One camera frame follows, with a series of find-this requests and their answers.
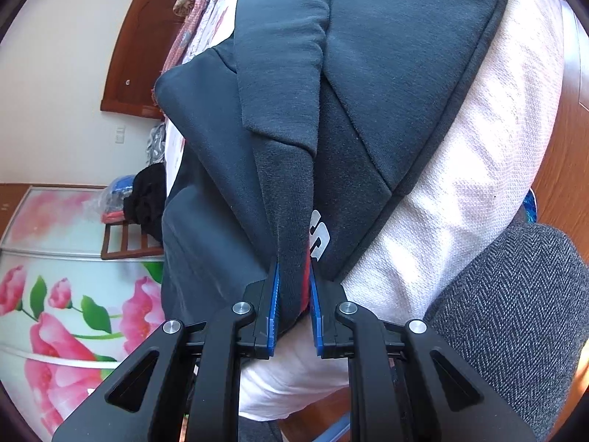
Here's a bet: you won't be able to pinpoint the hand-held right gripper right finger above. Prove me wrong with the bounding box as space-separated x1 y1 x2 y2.
309 258 537 442

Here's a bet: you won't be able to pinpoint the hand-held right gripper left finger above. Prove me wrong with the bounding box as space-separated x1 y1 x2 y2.
52 258 281 442

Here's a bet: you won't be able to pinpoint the dark pants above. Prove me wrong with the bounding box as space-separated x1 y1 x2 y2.
154 0 515 342

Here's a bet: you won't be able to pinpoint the wooden chair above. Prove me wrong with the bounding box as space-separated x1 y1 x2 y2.
100 220 165 261

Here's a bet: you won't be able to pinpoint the black clothes pile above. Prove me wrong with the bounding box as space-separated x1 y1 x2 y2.
122 162 168 246

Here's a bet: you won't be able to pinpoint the bed with white floral sheet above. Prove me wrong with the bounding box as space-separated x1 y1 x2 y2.
165 0 566 423

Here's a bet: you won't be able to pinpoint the grey herringbone clothing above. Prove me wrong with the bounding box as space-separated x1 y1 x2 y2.
421 223 589 442

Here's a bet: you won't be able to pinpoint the clear plastic bag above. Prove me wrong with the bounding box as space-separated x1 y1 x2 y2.
89 175 137 222

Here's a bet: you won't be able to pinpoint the grey patterned cloth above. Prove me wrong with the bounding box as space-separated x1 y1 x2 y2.
145 122 169 167

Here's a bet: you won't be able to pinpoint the floral wardrobe door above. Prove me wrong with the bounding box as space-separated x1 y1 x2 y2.
0 184 186 442

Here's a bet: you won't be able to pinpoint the wooden headboard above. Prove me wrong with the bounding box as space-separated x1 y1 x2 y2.
100 0 204 121

